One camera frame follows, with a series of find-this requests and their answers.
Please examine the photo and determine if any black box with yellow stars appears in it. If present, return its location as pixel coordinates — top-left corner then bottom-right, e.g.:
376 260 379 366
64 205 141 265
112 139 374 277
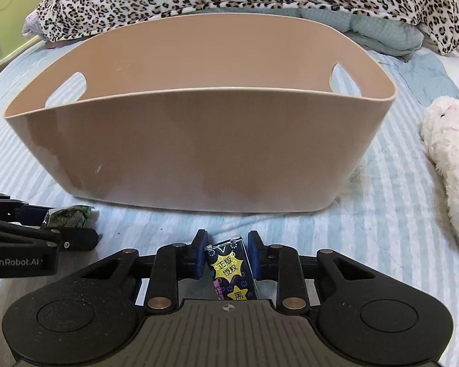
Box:
205 236 259 301

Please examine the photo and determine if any green snack packet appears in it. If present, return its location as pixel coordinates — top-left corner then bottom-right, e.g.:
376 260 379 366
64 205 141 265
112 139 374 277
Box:
41 205 99 229

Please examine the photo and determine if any blue striped bed sheet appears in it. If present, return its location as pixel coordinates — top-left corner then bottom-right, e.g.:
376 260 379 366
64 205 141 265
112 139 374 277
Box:
0 42 459 366

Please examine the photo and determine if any beige plastic storage basket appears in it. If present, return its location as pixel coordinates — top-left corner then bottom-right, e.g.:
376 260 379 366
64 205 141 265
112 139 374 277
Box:
5 13 397 213

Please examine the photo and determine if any white plush bunny toy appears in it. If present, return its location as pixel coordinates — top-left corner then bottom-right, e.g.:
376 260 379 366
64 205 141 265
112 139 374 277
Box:
420 96 459 243

